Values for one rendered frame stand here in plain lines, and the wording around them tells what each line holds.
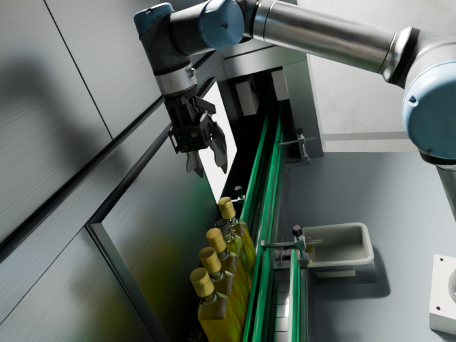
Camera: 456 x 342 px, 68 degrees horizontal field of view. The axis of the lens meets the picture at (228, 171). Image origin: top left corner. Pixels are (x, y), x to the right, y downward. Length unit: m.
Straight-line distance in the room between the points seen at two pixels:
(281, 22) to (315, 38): 0.07
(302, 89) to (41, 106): 1.23
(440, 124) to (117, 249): 0.54
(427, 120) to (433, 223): 0.82
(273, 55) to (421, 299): 1.08
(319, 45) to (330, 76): 2.67
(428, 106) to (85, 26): 0.62
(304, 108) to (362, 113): 1.79
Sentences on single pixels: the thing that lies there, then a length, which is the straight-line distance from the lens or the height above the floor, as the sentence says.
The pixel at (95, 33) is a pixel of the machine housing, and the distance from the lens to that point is 0.79.
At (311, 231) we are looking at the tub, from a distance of 1.18.
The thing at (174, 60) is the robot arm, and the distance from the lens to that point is 0.65.
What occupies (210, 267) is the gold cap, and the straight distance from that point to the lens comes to 0.70.
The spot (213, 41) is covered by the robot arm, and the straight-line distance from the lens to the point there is 0.59.
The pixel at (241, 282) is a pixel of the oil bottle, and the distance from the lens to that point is 0.81.
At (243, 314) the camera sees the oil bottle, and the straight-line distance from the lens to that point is 0.81.
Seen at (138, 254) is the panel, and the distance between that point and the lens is 0.70.
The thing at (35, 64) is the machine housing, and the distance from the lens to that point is 0.63.
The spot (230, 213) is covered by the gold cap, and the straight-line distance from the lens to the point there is 0.83.
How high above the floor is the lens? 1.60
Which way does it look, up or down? 27 degrees down
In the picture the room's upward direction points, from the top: 18 degrees counter-clockwise
